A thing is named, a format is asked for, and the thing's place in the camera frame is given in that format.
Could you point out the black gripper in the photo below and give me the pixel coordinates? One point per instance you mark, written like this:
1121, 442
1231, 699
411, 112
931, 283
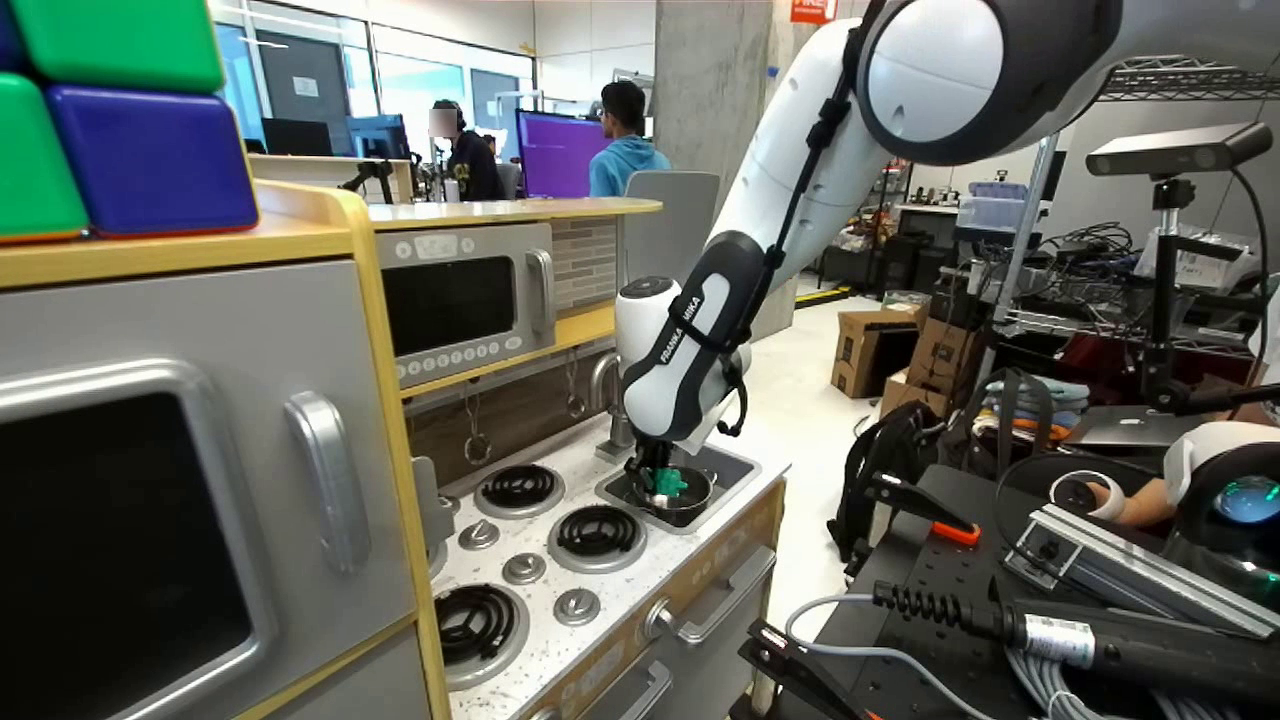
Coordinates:
649, 453

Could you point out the orange black clamp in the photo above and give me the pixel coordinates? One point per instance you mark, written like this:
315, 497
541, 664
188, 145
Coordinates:
909, 497

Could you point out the grey toy sink basin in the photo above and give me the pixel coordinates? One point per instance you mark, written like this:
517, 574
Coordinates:
718, 466

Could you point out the green foam block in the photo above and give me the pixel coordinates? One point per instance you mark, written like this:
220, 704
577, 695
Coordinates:
134, 44

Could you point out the camera on stand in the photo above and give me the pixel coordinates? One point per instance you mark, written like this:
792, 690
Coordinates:
1169, 159

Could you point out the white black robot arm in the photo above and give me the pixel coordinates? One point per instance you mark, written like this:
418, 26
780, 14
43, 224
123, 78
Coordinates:
931, 80

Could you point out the grey toy faucet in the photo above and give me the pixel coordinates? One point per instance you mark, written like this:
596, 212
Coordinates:
608, 403

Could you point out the black power tool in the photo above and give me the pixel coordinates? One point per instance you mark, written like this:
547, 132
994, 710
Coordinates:
1128, 645

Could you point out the small steel pot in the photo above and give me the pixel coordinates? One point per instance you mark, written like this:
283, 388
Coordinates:
685, 505

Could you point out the toy microwave oven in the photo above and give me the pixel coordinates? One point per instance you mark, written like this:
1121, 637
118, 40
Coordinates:
462, 297

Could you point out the black perforated table board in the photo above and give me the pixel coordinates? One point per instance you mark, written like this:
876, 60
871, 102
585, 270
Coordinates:
1068, 559

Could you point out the operator forearm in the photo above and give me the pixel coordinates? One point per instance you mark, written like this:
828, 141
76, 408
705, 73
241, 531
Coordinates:
1149, 511

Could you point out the person in black shirt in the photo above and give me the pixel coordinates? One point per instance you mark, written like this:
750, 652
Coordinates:
471, 152

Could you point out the person in blue shirt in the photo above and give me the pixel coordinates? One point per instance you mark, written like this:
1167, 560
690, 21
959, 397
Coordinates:
629, 151

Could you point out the cardboard box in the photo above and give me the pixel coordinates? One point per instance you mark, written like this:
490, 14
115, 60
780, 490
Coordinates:
947, 359

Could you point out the toy kitchen play set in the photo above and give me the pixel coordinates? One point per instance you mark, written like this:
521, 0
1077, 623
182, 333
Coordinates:
207, 490

